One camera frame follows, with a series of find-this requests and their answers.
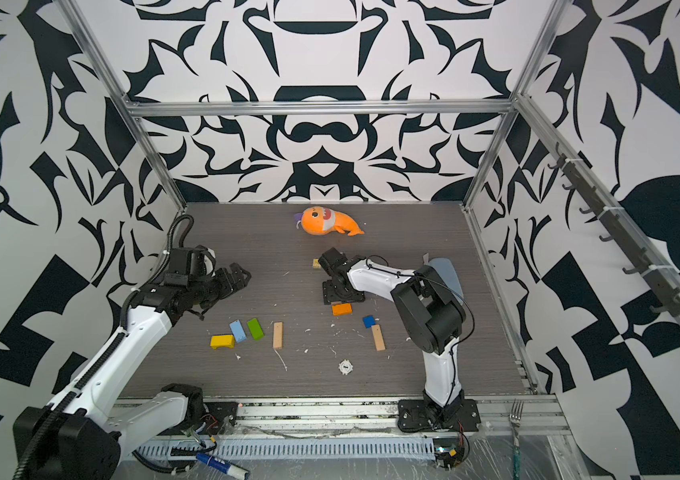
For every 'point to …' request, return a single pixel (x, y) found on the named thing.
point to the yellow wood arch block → (222, 341)
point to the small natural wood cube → (316, 264)
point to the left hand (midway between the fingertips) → (238, 276)
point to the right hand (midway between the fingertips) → (338, 295)
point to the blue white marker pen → (223, 465)
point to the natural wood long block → (378, 337)
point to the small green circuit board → (448, 452)
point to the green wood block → (256, 331)
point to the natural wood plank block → (277, 335)
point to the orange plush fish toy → (315, 220)
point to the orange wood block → (341, 309)
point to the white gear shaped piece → (345, 367)
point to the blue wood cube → (369, 321)
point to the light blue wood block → (238, 331)
